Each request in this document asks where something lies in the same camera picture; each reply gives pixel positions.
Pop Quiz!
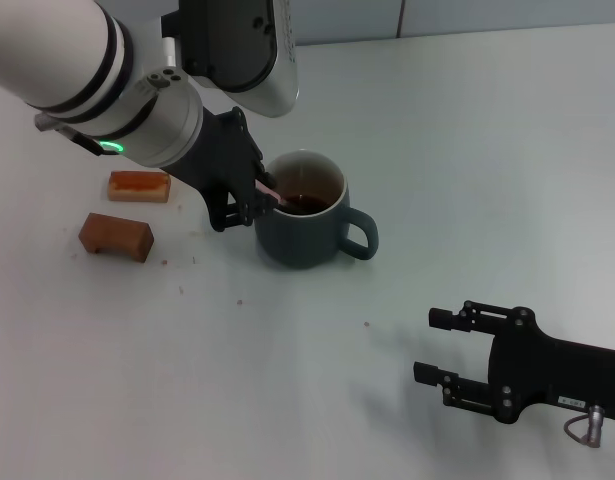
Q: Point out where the grey ceramic cup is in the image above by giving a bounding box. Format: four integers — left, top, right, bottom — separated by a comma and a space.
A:
253, 148, 380, 270

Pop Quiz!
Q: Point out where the light wooden block red stain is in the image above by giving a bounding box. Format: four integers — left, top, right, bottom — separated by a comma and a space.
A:
108, 170, 172, 204

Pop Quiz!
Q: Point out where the dark brown arched wooden block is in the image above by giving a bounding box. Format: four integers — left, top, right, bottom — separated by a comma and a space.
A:
78, 212, 155, 264

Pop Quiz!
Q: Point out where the dark coffee liquid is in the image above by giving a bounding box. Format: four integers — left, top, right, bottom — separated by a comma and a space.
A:
281, 194, 333, 215

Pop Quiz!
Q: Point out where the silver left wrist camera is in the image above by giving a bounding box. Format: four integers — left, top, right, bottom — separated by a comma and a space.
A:
160, 0, 302, 119

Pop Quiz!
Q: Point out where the gripper cable with plug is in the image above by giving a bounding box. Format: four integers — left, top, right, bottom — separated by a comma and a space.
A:
562, 405, 608, 448
34, 113, 103, 157

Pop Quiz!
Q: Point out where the right gripper cable with plug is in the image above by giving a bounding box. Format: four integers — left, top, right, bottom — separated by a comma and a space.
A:
562, 405, 608, 448

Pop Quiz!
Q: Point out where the pink handled metal spoon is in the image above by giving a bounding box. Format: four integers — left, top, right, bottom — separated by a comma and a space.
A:
256, 180, 293, 206

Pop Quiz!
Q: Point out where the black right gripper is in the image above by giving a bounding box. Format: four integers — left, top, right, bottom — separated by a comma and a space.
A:
413, 299, 615, 426

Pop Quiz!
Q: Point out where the left gripper cable with plug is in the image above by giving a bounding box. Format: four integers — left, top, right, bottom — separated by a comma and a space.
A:
34, 113, 103, 157

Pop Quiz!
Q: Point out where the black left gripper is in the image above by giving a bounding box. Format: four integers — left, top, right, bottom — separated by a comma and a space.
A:
166, 106, 278, 232

